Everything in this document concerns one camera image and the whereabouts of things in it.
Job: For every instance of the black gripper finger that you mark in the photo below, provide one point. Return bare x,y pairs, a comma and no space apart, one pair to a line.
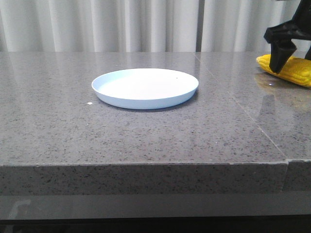
281,51
308,54

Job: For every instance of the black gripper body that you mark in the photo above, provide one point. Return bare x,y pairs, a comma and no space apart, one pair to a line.
299,27

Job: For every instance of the yellow corn cob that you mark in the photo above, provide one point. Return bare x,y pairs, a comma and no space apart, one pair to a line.
296,70

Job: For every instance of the light blue round plate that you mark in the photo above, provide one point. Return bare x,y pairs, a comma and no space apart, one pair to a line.
145,88

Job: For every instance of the white pleated curtain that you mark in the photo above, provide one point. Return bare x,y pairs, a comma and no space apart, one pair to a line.
140,25

